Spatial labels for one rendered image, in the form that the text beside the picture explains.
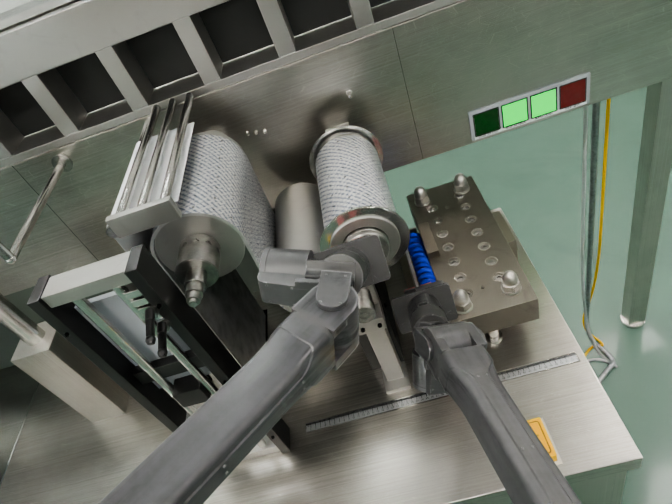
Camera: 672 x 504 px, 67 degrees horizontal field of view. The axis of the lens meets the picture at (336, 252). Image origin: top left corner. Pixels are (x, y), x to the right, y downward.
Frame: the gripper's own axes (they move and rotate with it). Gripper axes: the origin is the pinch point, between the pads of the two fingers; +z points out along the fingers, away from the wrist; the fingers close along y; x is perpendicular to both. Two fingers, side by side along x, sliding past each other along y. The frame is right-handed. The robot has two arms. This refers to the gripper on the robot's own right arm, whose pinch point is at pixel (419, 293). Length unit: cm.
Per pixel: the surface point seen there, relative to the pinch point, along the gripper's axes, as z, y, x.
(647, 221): 67, 72, -21
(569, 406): -8.6, 19.2, -24.9
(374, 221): -13.6, -3.4, 17.8
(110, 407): 10, -75, -9
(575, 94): 20, 42, 25
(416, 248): 13.9, 2.2, 5.0
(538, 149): 200, 85, -6
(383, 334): -5.1, -8.4, -4.0
